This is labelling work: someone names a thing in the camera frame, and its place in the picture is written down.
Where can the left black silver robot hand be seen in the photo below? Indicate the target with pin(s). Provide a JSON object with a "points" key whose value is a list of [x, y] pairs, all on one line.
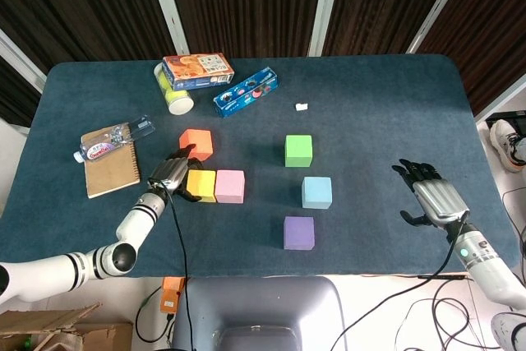
{"points": [[170, 172]]}

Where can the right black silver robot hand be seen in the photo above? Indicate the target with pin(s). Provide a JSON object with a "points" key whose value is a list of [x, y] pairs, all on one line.
{"points": [[439, 199]]}

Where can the yellow foam cube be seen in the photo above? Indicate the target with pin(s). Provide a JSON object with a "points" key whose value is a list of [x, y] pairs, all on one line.
{"points": [[203, 186]]}

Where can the orange foam cube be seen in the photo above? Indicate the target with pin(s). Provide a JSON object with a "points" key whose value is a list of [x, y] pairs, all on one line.
{"points": [[201, 141]]}

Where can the pink foam cube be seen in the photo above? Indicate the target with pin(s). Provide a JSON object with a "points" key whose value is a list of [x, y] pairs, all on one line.
{"points": [[230, 186]]}

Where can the light blue foam cube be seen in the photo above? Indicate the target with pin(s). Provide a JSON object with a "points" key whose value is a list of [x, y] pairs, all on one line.
{"points": [[316, 192]]}

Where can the purple foam cube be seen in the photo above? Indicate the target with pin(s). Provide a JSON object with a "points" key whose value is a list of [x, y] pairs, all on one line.
{"points": [[299, 233]]}

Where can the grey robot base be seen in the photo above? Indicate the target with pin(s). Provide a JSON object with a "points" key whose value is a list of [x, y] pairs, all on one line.
{"points": [[259, 310]]}

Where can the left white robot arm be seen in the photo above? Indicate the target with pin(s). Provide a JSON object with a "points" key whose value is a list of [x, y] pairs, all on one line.
{"points": [[45, 275]]}

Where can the brown spiral notebook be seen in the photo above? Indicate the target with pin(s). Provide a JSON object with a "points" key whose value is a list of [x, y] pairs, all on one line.
{"points": [[111, 174]]}

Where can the clear plastic water bottle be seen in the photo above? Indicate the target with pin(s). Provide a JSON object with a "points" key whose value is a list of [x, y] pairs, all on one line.
{"points": [[111, 141]]}

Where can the yellow-green canister white lid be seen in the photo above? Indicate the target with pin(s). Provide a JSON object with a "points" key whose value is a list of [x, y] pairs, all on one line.
{"points": [[178, 102]]}

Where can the dark teal table cloth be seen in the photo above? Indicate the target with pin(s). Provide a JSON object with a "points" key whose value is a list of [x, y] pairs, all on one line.
{"points": [[370, 129]]}

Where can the orange blue cracker box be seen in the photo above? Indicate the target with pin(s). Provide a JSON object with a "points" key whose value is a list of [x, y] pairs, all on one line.
{"points": [[197, 70]]}

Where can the black box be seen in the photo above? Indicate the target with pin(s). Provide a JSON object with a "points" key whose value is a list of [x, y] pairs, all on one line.
{"points": [[507, 118]]}

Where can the blue Oreo cookie box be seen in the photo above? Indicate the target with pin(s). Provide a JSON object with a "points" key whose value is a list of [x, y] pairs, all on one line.
{"points": [[246, 92]]}

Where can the orange device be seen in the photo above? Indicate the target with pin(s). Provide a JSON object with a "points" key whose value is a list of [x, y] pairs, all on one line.
{"points": [[170, 295]]}

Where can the green foam cube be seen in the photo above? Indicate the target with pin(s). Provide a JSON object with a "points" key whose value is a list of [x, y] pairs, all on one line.
{"points": [[298, 151]]}

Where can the small white paper scrap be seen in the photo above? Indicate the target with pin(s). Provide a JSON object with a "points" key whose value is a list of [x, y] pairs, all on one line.
{"points": [[302, 107]]}

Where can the brown cardboard box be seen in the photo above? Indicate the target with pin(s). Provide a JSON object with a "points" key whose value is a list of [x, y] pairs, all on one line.
{"points": [[82, 334]]}

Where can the white partition frame post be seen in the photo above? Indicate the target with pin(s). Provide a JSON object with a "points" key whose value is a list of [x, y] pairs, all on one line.
{"points": [[168, 6], [20, 61], [441, 6], [326, 6], [503, 100]]}

